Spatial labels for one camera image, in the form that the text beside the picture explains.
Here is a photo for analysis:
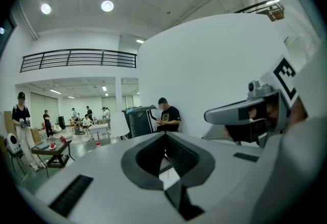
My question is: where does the dark glass coffee table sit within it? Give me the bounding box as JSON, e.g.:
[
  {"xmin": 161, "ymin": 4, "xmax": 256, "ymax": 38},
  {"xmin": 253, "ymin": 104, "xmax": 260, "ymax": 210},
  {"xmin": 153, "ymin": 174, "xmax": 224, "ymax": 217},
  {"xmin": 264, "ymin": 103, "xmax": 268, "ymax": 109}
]
[{"xmin": 31, "ymin": 140, "xmax": 75, "ymax": 179}]

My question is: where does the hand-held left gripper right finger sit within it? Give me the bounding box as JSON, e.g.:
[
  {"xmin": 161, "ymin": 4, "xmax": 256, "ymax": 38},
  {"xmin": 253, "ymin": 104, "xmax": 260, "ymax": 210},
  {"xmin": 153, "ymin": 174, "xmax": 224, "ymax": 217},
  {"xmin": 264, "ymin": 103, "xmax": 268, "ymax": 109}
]
[{"xmin": 163, "ymin": 132, "xmax": 265, "ymax": 224}]

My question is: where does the small cardboard box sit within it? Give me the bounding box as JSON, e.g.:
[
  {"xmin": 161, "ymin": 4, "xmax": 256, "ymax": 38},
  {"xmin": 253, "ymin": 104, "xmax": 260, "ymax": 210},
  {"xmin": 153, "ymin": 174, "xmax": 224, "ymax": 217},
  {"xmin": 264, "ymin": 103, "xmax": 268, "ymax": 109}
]
[{"xmin": 30, "ymin": 127, "xmax": 42, "ymax": 145}]

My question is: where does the black balcony railing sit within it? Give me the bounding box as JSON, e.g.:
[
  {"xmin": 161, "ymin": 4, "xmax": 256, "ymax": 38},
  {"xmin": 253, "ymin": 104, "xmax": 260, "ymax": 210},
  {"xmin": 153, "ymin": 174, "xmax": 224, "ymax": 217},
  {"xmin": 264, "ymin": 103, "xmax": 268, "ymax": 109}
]
[{"xmin": 19, "ymin": 48, "xmax": 137, "ymax": 73}]

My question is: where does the white round backpack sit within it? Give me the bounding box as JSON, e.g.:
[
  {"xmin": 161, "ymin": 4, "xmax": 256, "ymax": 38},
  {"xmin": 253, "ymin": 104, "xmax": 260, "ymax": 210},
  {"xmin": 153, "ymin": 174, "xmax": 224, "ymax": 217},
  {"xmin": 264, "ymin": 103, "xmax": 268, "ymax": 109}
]
[{"xmin": 4, "ymin": 133, "xmax": 23, "ymax": 155}]

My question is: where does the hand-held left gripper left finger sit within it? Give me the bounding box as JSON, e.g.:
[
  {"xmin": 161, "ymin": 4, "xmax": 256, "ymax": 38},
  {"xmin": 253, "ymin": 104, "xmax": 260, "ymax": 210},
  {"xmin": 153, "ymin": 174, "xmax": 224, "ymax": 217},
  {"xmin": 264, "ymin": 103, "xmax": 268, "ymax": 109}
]
[{"xmin": 34, "ymin": 132, "xmax": 186, "ymax": 224}]

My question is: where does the dark grey wheeled bin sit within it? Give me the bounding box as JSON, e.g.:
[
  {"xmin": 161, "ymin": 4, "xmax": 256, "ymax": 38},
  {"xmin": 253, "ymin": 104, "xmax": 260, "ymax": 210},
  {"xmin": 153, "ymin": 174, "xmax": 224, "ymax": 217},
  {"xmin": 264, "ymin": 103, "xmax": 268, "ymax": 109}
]
[{"xmin": 122, "ymin": 105, "xmax": 158, "ymax": 139}]

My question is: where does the person's right forearm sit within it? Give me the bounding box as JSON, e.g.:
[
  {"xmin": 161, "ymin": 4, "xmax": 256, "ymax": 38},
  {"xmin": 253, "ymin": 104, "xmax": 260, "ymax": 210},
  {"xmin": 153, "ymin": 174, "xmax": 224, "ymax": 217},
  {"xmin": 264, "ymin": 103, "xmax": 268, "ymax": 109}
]
[{"xmin": 255, "ymin": 39, "xmax": 327, "ymax": 224}]

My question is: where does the person's right hand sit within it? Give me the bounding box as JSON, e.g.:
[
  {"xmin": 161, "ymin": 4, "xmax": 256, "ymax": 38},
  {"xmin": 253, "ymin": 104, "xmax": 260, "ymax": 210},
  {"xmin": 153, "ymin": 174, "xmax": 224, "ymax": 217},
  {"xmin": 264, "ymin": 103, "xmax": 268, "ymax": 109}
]
[{"xmin": 249, "ymin": 102, "xmax": 281, "ymax": 131}]

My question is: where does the white shade table lamp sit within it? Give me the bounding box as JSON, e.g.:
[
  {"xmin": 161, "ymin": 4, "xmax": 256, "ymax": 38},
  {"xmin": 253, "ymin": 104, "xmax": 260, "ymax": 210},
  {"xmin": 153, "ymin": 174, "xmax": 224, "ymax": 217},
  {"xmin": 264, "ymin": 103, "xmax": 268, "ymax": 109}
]
[{"xmin": 109, "ymin": 112, "xmax": 130, "ymax": 139}]

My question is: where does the large cardboard box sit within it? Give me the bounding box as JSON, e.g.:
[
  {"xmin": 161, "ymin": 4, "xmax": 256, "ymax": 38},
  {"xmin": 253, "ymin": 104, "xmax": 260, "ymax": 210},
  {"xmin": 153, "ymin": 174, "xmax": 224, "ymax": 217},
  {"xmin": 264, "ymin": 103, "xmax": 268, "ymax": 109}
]
[{"xmin": 3, "ymin": 111, "xmax": 16, "ymax": 137}]

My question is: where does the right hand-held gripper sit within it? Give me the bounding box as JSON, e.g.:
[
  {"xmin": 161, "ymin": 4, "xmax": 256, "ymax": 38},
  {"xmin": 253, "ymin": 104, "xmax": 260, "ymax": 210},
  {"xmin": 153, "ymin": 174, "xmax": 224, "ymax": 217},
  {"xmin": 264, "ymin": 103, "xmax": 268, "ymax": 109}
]
[{"xmin": 203, "ymin": 55, "xmax": 300, "ymax": 147}]

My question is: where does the white work table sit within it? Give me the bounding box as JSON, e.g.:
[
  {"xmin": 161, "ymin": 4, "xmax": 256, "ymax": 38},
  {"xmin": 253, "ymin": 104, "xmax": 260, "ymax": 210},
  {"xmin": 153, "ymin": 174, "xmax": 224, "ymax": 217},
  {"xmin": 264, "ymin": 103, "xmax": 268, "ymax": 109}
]
[{"xmin": 88, "ymin": 123, "xmax": 111, "ymax": 139}]

